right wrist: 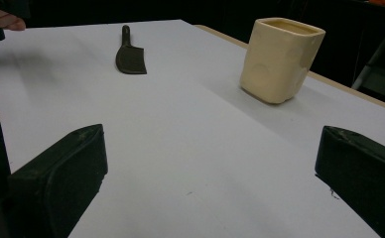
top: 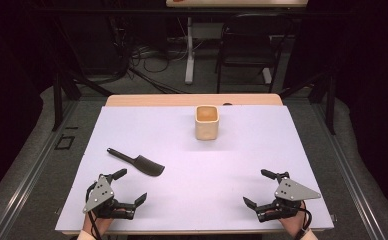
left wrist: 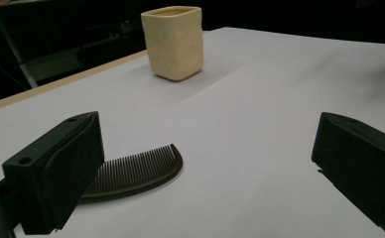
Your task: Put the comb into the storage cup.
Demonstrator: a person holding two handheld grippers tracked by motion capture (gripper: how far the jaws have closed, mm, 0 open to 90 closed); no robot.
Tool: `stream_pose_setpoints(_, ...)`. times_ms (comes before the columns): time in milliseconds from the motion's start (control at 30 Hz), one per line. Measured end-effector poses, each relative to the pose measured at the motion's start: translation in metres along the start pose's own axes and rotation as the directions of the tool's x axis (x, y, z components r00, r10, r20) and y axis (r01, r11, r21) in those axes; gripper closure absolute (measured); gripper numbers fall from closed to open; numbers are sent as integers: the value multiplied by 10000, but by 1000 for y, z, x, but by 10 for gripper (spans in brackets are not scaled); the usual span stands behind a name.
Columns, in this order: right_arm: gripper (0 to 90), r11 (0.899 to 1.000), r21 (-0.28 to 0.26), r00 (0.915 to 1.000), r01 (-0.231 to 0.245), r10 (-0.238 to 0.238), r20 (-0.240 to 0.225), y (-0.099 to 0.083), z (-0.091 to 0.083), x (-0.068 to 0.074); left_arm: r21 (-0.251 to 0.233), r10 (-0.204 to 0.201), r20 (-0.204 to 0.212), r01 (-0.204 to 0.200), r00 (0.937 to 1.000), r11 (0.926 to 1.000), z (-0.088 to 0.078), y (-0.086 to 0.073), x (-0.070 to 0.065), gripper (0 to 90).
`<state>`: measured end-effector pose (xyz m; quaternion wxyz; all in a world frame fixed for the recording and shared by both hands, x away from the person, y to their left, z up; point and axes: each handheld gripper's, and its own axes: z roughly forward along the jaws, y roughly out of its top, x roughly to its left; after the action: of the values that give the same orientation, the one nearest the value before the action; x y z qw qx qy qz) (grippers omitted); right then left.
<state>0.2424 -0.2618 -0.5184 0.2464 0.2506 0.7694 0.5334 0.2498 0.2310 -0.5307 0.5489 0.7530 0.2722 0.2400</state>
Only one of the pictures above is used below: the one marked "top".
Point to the aluminium floor rail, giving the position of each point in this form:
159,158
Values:
345,160
35,166

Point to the black folding chair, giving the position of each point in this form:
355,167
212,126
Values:
248,50

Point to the person's left hand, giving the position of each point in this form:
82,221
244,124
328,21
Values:
100,224

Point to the white-legged background table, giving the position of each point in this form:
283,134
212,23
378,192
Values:
189,66

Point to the beige square cup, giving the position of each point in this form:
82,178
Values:
207,128

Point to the black spatula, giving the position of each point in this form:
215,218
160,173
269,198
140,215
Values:
147,165

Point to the black metal stand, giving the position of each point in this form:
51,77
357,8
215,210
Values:
57,100
330,106

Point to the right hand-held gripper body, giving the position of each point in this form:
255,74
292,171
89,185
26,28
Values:
293,192

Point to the person's right hand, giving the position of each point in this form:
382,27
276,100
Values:
293,223

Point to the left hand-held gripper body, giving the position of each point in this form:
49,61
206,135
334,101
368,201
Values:
98,196

